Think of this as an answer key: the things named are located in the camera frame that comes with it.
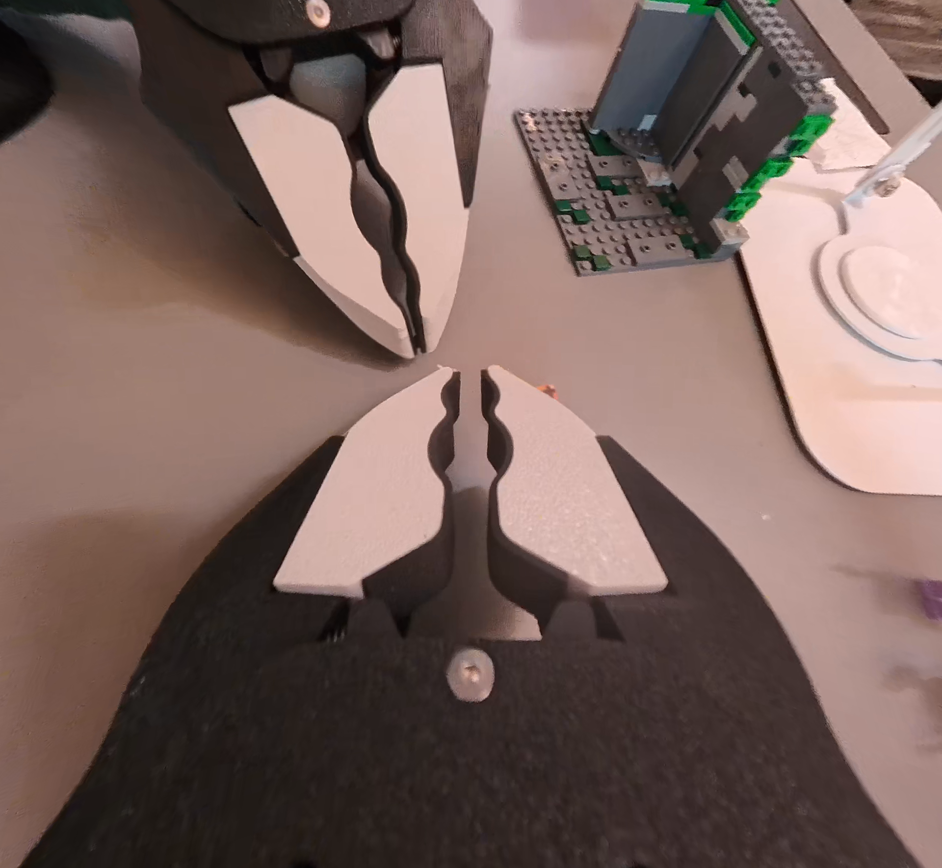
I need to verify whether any small printed paper sheet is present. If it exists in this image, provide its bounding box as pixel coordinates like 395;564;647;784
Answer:
798;77;893;174

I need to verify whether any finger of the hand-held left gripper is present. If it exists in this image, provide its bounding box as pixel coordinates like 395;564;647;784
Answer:
363;61;473;356
227;96;422;359

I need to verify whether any white lamp base plate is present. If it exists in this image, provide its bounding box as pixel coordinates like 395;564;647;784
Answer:
736;77;942;497

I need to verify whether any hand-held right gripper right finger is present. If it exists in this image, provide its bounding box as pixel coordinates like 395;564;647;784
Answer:
480;364;671;641

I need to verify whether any grey green brick model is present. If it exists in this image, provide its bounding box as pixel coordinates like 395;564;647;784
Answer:
514;0;838;277

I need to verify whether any black mesh office chair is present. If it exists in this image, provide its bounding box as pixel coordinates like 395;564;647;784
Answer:
0;18;56;144

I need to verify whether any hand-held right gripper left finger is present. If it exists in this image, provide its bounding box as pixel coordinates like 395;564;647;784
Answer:
272;365;463;639

